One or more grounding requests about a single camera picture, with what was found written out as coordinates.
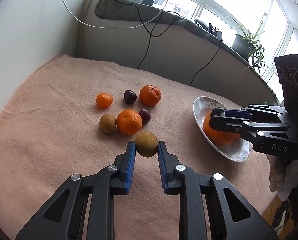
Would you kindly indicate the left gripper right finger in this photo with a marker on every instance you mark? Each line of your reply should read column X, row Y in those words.
column 209, row 205

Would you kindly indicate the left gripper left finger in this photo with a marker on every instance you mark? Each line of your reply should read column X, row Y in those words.
column 83, row 202

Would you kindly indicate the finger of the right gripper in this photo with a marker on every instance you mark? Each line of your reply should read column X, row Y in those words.
column 244, row 127
column 236, row 114

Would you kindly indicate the dark plum front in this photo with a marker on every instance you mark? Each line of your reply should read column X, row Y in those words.
column 218, row 112

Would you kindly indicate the large orange rough skin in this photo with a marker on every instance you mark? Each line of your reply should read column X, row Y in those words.
column 218, row 138

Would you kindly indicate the medium tangerine with stem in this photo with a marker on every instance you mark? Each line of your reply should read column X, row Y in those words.
column 150, row 95

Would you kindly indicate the brown kiwi front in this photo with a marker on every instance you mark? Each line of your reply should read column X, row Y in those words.
column 146, row 144

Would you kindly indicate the brown kiwi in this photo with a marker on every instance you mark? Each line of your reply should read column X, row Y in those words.
column 146, row 144
column 107, row 123

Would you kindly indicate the brown kiwi back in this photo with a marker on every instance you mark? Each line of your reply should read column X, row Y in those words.
column 107, row 123

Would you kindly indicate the dark plum back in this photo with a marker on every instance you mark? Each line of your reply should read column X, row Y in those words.
column 130, row 97

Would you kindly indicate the small tangerine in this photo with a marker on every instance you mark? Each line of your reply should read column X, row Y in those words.
column 104, row 100

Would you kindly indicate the gloved right hand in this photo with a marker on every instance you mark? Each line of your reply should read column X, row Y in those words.
column 283, row 175

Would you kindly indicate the floral white ceramic plate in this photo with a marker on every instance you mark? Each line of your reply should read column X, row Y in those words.
column 238, row 149

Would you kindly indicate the potted spider plant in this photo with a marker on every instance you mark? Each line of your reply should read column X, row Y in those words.
column 248, row 46

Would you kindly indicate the black device on windowsill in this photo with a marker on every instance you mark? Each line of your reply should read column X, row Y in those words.
column 208, row 27

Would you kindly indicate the pink towel table cover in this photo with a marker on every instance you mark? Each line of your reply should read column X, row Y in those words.
column 50, row 130

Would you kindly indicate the grey windowsill cloth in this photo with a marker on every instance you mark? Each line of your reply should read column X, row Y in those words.
column 123, row 10

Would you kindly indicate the black power adapter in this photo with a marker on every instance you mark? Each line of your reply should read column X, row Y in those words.
column 148, row 2

